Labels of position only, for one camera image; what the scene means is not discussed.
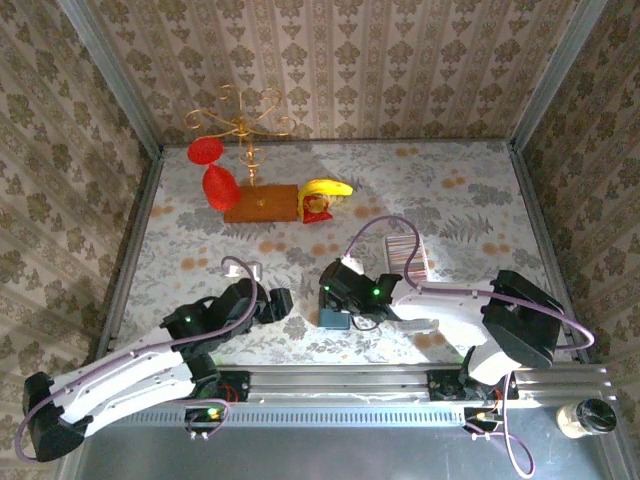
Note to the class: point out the yellow banana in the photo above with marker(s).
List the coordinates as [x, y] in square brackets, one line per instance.
[325, 188]

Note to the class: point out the floral patterned tablecloth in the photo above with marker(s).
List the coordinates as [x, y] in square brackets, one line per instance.
[450, 165]

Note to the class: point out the aluminium table edge rail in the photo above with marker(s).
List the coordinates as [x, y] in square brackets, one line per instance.
[547, 250]
[133, 250]

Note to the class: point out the aluminium corner post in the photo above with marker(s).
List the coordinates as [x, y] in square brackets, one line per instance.
[558, 65]
[107, 65]

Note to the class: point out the black electronics box with LED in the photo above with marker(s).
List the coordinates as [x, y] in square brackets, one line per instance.
[480, 419]
[200, 417]

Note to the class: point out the red plastic wine glass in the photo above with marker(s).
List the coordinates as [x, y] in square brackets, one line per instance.
[220, 189]

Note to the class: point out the red and yellow snack packet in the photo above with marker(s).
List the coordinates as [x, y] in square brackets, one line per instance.
[315, 209]

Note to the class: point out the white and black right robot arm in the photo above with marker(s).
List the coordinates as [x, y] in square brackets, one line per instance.
[450, 302]

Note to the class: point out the aluminium extrusion rail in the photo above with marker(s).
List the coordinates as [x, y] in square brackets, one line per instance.
[340, 385]

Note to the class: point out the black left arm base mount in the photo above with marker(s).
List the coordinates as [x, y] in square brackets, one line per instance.
[232, 385]

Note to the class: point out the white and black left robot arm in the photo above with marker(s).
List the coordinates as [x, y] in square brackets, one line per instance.
[125, 380]

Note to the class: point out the grey metal base plate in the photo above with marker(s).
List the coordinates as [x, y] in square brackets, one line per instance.
[325, 455]

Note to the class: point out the glass jar with black lid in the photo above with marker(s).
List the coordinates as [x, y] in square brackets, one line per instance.
[585, 419]

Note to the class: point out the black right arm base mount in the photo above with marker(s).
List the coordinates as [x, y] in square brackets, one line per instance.
[445, 385]

